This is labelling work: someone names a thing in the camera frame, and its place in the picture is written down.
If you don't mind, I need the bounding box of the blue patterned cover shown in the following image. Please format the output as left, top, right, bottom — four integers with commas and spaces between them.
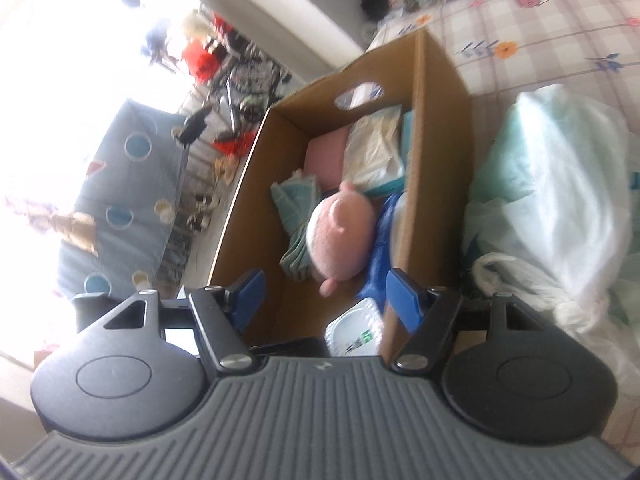
55, 100, 188, 306

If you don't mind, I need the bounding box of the white plastic packet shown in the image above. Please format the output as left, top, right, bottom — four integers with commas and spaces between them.
325, 297, 386, 358

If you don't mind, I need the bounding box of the cluttered rack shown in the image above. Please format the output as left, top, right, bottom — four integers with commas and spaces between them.
140, 5, 296, 231

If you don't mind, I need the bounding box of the brown cardboard box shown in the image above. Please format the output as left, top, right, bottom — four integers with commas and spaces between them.
207, 27, 473, 361

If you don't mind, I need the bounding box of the white plastic bag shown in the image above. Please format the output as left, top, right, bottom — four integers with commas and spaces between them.
462, 82, 640, 391

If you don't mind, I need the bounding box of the teal cloth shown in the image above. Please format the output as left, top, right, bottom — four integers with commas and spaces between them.
270, 170, 326, 278

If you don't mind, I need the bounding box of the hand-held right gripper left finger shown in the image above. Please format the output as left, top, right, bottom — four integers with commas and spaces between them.
102, 268, 266, 373

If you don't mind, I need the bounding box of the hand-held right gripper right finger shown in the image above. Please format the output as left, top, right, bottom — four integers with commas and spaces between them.
386, 267, 543, 375

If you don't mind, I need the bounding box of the blue white bandage box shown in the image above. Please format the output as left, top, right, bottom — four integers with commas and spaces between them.
400, 110, 416, 181

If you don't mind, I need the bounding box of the white tissue pack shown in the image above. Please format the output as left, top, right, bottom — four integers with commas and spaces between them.
342, 105, 406, 193

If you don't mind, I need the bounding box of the pink plush toy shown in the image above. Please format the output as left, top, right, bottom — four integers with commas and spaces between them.
305, 182, 376, 297

